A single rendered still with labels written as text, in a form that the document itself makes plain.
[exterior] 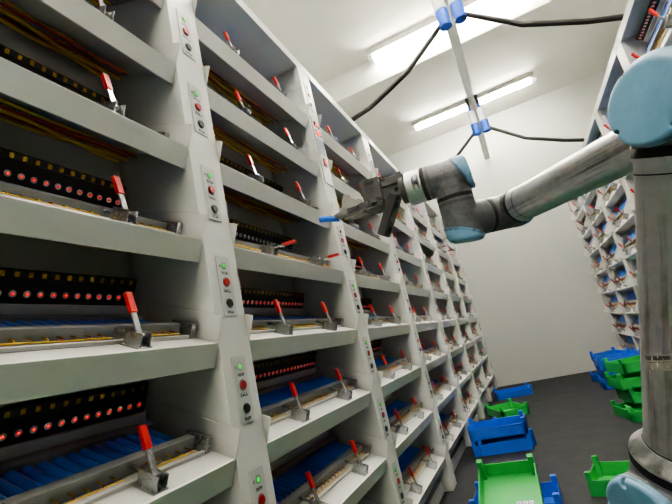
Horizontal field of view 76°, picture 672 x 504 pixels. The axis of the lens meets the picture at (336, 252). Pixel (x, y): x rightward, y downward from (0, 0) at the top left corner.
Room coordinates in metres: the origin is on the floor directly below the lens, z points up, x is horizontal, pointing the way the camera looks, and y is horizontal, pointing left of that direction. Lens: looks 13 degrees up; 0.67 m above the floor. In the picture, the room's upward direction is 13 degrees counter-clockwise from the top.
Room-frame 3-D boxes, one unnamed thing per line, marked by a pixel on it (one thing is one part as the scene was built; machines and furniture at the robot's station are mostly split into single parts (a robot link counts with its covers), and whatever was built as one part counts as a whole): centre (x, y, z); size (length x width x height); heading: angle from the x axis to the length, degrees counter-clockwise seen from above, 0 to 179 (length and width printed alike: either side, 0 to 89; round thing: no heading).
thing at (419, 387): (2.17, -0.20, 0.90); 0.20 x 0.09 x 1.81; 68
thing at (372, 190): (1.11, -0.16, 1.06); 0.12 x 0.08 x 0.09; 69
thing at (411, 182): (1.07, -0.24, 1.05); 0.10 x 0.05 x 0.09; 159
